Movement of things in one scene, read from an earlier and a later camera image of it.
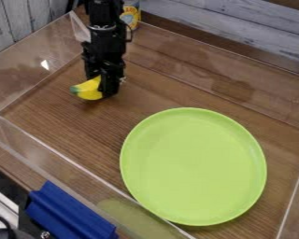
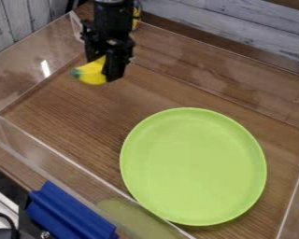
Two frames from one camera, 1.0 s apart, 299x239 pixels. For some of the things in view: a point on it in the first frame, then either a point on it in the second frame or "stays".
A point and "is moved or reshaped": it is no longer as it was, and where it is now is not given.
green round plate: x=196 y=164 stays
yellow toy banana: x=86 y=90 is moved or reshaped
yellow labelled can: x=130 y=16 stays
